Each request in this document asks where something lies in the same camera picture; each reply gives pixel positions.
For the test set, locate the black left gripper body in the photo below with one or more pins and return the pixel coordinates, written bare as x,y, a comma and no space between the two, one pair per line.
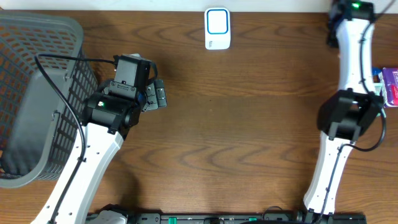
156,94

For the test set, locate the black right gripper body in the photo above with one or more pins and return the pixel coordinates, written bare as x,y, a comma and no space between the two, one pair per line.
333,42

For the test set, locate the red purple pad pack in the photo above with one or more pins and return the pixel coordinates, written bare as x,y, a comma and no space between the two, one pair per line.
389,89

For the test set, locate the blue cookie pack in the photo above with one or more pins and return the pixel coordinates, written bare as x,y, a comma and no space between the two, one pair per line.
376,71

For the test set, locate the light green wipes pack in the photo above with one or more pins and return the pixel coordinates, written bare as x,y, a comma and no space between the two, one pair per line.
378,88

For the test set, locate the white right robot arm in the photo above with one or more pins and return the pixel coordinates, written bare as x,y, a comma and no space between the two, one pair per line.
348,114

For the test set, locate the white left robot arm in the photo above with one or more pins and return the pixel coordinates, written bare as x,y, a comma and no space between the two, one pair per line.
109,114

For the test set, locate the white barcode scanner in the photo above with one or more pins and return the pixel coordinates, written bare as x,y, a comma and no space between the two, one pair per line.
217,28

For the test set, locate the grey plastic basket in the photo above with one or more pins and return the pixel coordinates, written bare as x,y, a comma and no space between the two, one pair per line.
44,81

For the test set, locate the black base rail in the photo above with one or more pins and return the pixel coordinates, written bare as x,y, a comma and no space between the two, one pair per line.
108,216

